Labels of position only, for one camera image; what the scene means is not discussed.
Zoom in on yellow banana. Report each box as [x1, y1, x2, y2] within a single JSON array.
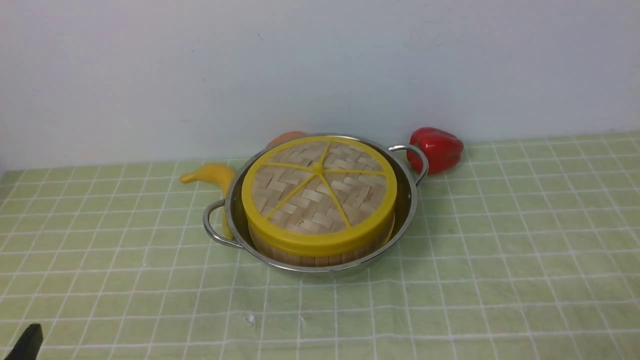
[[179, 162, 240, 248]]

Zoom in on stainless steel pot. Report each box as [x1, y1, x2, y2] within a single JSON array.
[[210, 133, 428, 274]]

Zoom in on red bell pepper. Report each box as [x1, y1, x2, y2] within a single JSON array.
[[409, 127, 464, 176]]

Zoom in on green checkered tablecloth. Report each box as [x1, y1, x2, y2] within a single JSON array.
[[0, 133, 640, 360]]

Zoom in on yellow woven bamboo steamer lid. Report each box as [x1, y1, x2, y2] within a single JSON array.
[[240, 136, 399, 233]]

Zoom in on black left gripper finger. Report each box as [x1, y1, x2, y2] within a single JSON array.
[[4, 323, 44, 360]]

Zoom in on yellow rimmed bamboo steamer basket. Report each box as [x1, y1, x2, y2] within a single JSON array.
[[249, 214, 396, 268]]

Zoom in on orange fruit behind pot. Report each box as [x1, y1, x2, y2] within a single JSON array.
[[265, 131, 307, 149]]

